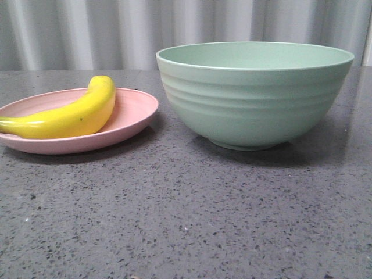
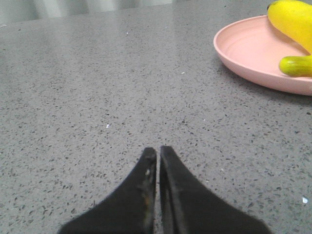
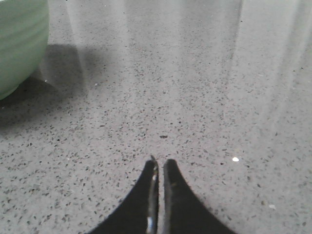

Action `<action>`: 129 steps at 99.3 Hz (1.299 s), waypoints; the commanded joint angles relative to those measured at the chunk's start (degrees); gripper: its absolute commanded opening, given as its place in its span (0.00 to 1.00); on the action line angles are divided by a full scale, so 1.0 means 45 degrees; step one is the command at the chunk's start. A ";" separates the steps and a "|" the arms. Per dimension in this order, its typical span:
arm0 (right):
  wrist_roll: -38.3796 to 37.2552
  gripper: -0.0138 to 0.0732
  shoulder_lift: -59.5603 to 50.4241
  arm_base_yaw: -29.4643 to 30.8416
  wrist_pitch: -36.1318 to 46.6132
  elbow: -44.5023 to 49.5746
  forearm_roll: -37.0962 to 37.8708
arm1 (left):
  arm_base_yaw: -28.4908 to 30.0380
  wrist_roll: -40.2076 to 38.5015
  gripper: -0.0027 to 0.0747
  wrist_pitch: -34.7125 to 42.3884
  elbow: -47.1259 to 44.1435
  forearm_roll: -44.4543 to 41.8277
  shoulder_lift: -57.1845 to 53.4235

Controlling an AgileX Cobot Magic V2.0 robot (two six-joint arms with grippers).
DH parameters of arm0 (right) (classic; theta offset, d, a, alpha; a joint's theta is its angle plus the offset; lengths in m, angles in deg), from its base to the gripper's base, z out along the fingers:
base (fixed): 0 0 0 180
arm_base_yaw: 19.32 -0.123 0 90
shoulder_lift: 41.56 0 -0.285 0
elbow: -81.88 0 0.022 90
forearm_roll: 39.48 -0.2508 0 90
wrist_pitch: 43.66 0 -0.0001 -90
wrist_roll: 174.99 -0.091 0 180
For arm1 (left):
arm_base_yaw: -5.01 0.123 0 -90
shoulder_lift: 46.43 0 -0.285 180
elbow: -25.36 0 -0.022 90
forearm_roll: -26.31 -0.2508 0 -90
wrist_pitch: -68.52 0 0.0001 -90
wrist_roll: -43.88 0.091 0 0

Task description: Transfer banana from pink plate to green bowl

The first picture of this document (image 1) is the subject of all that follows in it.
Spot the yellow plastic banana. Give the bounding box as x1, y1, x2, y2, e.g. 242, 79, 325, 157
1, 76, 116, 139

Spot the green ribbed plastic bowl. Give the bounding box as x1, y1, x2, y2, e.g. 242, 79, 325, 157
156, 41, 354, 151

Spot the pink plastic plate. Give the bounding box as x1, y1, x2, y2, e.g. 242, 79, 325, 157
1, 88, 158, 155

